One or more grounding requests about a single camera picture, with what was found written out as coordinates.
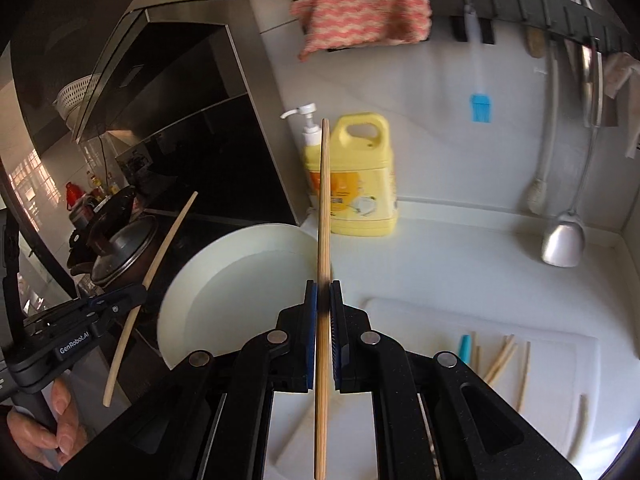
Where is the dark pot with glass lid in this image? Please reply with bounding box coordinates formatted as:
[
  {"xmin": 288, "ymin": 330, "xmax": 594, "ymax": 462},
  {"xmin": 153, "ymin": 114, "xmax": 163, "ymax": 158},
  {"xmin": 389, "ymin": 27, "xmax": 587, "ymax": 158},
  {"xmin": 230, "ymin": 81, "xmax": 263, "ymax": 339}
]
[{"xmin": 70, "ymin": 215, "xmax": 158, "ymax": 286}]

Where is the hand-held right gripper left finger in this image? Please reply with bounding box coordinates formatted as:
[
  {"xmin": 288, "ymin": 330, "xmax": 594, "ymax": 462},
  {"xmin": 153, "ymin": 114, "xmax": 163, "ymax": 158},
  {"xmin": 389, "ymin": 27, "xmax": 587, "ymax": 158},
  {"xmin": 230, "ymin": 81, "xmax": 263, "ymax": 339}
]
[{"xmin": 59, "ymin": 281, "xmax": 319, "ymax": 480}]

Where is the black wok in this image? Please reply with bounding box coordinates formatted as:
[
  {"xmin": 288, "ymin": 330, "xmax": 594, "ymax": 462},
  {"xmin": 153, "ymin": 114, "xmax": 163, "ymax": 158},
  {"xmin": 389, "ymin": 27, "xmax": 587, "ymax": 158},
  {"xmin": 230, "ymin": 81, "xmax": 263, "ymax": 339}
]
[{"xmin": 70, "ymin": 185, "xmax": 138, "ymax": 241}]

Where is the metal cooking spatula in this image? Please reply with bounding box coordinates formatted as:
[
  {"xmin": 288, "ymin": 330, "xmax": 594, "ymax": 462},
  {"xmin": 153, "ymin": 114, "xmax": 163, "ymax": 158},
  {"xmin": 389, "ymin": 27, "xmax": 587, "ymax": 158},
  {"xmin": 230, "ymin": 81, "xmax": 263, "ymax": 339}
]
[{"xmin": 540, "ymin": 50, "xmax": 603, "ymax": 267}]

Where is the yellow dish soap bottle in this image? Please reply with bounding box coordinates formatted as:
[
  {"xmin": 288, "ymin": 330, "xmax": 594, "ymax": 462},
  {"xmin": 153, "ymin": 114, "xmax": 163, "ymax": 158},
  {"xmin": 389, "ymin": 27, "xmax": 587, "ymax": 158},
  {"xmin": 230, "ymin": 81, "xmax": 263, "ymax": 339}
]
[{"xmin": 280, "ymin": 103, "xmax": 399, "ymax": 237}]

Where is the white plastic cutting board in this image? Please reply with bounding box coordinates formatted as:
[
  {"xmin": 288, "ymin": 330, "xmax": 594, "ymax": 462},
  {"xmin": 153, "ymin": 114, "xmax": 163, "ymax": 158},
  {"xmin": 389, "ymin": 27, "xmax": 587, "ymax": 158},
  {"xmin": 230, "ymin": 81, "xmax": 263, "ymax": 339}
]
[{"xmin": 270, "ymin": 297, "xmax": 599, "ymax": 480}]

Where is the pink striped dishcloth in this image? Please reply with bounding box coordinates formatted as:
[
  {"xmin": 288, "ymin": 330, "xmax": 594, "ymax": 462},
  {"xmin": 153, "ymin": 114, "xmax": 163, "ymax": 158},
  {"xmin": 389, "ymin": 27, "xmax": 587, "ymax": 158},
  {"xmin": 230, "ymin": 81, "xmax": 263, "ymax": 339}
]
[{"xmin": 290, "ymin": 0, "xmax": 432, "ymax": 62}]

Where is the wooden spatula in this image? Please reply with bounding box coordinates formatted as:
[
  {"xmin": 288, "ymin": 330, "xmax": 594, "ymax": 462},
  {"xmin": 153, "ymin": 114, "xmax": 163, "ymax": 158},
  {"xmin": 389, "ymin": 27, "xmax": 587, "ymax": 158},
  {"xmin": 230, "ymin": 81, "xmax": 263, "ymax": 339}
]
[{"xmin": 505, "ymin": 0, "xmax": 546, "ymax": 58}]

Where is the beige hanging cloth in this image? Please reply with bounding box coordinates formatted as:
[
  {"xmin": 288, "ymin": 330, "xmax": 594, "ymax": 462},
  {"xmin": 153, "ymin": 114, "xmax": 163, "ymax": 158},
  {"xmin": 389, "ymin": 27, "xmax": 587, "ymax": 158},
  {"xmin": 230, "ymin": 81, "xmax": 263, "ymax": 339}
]
[{"xmin": 602, "ymin": 52, "xmax": 640, "ymax": 158}]

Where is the white round bowl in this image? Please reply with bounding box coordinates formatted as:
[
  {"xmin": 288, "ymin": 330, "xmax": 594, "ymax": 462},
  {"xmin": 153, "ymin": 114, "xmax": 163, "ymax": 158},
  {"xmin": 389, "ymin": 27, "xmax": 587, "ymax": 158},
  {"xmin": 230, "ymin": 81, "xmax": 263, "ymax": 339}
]
[{"xmin": 156, "ymin": 223, "xmax": 321, "ymax": 371}]

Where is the white plastic colander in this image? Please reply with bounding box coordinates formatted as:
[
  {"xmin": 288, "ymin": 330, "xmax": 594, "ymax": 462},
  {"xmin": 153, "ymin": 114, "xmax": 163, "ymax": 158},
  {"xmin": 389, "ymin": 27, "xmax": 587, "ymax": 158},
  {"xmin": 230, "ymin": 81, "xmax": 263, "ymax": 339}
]
[{"xmin": 54, "ymin": 74, "xmax": 101, "ymax": 121}]

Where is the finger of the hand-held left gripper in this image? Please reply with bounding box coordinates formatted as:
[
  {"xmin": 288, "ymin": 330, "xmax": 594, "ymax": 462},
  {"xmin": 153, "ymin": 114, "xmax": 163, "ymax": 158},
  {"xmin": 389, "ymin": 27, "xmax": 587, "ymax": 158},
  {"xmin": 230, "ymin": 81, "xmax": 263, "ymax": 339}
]
[
  {"xmin": 77, "ymin": 284, "xmax": 146, "ymax": 311},
  {"xmin": 87, "ymin": 287, "xmax": 149, "ymax": 333}
]

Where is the blue silicone basting brush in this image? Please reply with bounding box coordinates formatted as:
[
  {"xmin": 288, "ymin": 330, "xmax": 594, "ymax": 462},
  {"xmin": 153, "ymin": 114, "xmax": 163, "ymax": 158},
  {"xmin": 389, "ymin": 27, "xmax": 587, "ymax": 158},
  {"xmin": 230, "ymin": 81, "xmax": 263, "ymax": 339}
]
[{"xmin": 462, "ymin": 5, "xmax": 492, "ymax": 123}]

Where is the white bottle brush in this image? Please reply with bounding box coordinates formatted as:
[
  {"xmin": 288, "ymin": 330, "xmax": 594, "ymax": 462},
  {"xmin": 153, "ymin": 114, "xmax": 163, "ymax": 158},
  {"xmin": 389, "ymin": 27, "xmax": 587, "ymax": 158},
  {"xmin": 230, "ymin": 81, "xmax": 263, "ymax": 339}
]
[{"xmin": 522, "ymin": 40, "xmax": 561, "ymax": 216}]

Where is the person's left hand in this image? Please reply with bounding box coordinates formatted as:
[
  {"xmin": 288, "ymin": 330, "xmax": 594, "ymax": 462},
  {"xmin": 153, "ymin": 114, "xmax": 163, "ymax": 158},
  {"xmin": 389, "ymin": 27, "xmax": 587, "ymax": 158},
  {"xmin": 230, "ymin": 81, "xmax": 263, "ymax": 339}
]
[{"xmin": 7, "ymin": 377, "xmax": 83, "ymax": 471}]

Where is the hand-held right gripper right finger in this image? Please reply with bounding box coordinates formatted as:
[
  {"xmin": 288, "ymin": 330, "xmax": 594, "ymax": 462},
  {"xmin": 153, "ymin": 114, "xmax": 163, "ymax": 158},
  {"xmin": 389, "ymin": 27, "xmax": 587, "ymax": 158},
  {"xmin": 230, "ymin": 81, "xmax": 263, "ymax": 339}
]
[{"xmin": 329, "ymin": 282, "xmax": 593, "ymax": 480}]

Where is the black range hood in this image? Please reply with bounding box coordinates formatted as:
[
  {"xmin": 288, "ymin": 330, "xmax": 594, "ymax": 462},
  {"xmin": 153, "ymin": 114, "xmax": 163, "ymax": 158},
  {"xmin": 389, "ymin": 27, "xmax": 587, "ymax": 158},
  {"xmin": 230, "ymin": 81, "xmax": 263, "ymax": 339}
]
[{"xmin": 10, "ymin": 0, "xmax": 301, "ymax": 226}]

